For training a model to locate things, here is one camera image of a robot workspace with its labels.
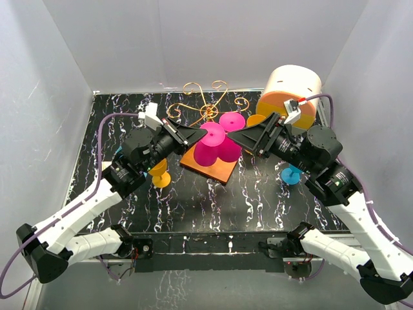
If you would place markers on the magenta wine glass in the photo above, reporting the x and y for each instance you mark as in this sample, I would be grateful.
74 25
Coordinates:
206 150
229 151

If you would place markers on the gold wire wine glass rack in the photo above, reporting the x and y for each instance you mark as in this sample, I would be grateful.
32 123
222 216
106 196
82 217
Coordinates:
220 171

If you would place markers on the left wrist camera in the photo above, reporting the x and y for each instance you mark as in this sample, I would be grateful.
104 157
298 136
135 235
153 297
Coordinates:
149 117

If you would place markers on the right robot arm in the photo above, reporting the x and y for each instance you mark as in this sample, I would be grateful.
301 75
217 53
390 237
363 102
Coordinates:
382 266

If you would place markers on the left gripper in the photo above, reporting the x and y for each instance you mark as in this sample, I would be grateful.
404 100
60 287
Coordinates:
186 134

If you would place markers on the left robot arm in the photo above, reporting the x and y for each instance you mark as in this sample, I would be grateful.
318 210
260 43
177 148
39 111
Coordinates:
51 246

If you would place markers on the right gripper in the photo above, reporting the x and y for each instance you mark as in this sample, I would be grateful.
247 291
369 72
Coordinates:
261 137

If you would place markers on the orange wine glass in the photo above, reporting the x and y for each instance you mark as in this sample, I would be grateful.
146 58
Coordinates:
159 174
255 122

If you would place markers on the blue wine glass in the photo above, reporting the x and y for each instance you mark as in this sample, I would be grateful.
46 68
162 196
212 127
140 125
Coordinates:
291 175
118 153

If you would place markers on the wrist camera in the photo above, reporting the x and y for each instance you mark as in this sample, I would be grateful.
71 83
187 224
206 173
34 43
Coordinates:
149 117
293 109

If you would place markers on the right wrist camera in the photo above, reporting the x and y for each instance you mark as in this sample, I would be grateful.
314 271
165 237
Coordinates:
293 109

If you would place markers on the orange wine glass right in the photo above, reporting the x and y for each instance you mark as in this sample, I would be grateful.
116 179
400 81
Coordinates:
255 122

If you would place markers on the orange wine glass left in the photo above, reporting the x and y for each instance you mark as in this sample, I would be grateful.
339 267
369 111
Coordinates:
159 174

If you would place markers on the white orange cylindrical container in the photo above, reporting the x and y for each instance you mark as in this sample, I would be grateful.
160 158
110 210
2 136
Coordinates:
287 82

